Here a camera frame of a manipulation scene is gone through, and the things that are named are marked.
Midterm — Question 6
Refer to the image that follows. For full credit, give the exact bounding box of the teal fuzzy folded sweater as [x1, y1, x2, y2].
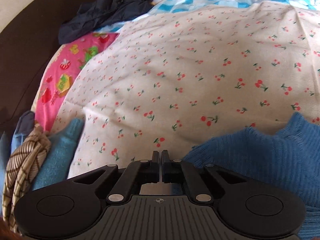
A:
[31, 118, 84, 191]

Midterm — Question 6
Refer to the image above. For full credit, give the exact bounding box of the blue striped knit sweater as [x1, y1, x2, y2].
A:
[183, 112, 319, 239]

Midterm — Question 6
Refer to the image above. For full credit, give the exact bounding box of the light blue folded garment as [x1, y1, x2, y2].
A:
[1, 111, 35, 190]

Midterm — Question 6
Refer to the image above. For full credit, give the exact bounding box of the white cherry print quilt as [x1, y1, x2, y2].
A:
[52, 2, 319, 177]

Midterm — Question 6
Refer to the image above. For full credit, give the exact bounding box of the pink strawberry print pillow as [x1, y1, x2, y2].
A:
[31, 33, 118, 131]

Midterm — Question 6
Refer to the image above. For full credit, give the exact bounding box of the beige brown striped sweater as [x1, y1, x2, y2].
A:
[2, 125, 51, 233]

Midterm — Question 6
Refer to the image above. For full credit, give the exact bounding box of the dark navy jacket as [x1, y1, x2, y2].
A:
[58, 0, 153, 45]

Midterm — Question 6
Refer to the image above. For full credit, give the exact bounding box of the dark wooden headboard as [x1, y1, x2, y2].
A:
[1, 0, 95, 134]

